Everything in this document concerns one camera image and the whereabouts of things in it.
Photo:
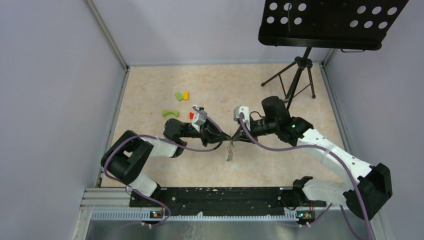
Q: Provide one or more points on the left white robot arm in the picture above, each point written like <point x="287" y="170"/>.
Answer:
<point x="128" y="155"/>

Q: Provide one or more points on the grey slotted cable duct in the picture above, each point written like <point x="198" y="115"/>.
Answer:
<point x="147" y="215"/>

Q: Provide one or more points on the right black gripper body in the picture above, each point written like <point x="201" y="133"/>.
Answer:
<point x="263" y="127"/>

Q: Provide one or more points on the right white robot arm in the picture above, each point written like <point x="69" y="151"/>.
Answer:
<point x="365" y="188"/>

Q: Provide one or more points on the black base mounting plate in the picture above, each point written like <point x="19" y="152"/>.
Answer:
<point x="226" y="201"/>

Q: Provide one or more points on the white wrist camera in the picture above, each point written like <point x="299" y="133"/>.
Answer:
<point x="199" y="118"/>
<point x="241" y="113"/>

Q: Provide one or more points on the green arch block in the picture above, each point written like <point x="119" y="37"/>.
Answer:
<point x="174" y="113"/>

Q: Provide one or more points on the yellow block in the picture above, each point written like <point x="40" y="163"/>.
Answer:
<point x="185" y="96"/>

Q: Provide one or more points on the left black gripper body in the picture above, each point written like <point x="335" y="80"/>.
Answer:
<point x="191" y="132"/>

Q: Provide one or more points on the black music stand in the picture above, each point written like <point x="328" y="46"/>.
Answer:
<point x="358" y="25"/>

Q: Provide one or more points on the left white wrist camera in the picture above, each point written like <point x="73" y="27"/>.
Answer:
<point x="199" y="118"/>

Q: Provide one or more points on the light green flat block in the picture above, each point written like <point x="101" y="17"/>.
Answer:
<point x="179" y="96"/>

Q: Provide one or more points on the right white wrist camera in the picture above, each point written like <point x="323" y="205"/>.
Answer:
<point x="241" y="113"/>

